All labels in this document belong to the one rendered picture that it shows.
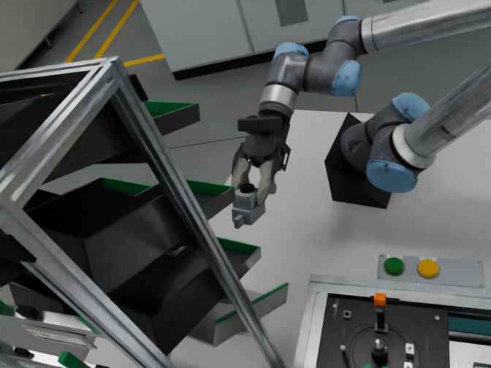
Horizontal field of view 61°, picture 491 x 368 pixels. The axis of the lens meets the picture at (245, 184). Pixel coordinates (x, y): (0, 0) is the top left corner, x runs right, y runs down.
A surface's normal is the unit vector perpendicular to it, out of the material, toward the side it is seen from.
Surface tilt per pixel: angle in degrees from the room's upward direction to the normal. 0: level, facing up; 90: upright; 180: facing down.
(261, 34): 90
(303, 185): 0
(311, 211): 0
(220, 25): 90
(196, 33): 90
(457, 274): 0
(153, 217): 90
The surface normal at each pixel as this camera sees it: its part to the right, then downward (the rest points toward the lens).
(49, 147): 0.92, 0.00
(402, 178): -0.37, 0.83
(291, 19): -0.11, 0.72
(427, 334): -0.28, -0.69
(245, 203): -0.49, 0.37
